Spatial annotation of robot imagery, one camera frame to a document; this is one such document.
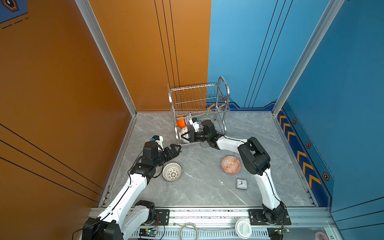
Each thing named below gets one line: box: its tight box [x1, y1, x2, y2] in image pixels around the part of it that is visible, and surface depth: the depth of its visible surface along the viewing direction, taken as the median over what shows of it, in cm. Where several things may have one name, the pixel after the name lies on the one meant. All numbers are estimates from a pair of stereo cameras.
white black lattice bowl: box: [162, 162, 183, 182], surface depth 89 cm
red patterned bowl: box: [221, 155, 241, 175], surface depth 91 cm
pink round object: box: [314, 231, 329, 240], surface depth 70 cm
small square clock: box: [236, 177, 248, 190], surface depth 84 cm
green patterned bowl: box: [179, 126, 190, 143], surface depth 93 cm
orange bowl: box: [176, 115, 187, 129], surface depth 101 cm
